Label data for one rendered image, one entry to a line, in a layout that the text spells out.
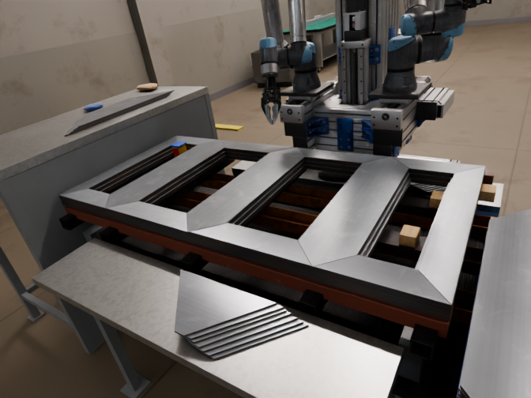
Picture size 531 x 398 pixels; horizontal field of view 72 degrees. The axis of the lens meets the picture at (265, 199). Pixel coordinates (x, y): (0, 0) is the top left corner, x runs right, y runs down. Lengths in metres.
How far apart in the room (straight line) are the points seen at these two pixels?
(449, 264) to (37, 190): 1.58
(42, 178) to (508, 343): 1.70
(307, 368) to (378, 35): 1.59
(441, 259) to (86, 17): 5.00
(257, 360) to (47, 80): 4.52
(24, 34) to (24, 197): 3.42
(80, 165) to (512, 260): 1.70
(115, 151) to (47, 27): 3.32
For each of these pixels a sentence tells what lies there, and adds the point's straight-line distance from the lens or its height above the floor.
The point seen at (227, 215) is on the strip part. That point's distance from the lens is 1.27.
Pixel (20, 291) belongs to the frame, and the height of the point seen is 0.21.
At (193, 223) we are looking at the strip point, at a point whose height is 0.87.
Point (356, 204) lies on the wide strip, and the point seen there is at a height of 0.87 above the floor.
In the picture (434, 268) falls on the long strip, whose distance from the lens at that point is 1.01.
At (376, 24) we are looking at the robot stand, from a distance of 2.05.
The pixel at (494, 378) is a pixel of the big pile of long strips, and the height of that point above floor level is 0.85.
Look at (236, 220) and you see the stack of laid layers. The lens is 1.26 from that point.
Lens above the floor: 1.51
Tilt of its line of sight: 29 degrees down
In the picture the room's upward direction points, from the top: 9 degrees counter-clockwise
